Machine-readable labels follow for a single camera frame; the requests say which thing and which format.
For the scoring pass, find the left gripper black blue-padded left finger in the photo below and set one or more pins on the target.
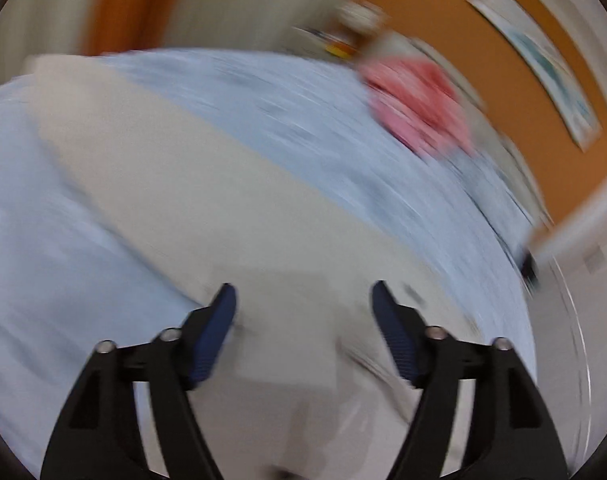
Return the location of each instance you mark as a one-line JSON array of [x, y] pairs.
[[97, 433]]

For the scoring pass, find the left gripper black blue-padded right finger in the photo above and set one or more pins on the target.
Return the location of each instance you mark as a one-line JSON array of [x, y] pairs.
[[480, 414]]

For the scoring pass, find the beige sweater with black hearts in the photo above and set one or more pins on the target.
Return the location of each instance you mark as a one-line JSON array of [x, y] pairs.
[[204, 210]]

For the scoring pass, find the black bag on nightstand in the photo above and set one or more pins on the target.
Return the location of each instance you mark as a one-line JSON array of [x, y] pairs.
[[529, 271]]

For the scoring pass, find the blue butterfly bed cover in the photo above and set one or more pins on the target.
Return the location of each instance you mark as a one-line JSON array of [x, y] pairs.
[[66, 280]]

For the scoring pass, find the beige padded headboard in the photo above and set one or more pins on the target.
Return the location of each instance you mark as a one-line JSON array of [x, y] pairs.
[[502, 150]]

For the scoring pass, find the pink hoodie on bed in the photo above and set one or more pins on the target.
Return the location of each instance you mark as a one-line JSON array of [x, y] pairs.
[[413, 99]]

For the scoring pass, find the yellow box on nightstand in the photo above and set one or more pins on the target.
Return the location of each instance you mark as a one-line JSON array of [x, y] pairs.
[[339, 48]]

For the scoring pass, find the orange curtain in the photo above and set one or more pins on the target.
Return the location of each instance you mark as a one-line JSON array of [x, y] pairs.
[[124, 25]]

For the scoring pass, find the cream pleated curtain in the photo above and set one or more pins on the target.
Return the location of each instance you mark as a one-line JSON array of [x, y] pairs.
[[32, 27]]

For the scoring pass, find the framed wall picture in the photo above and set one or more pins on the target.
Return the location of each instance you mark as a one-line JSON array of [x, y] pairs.
[[546, 62]]

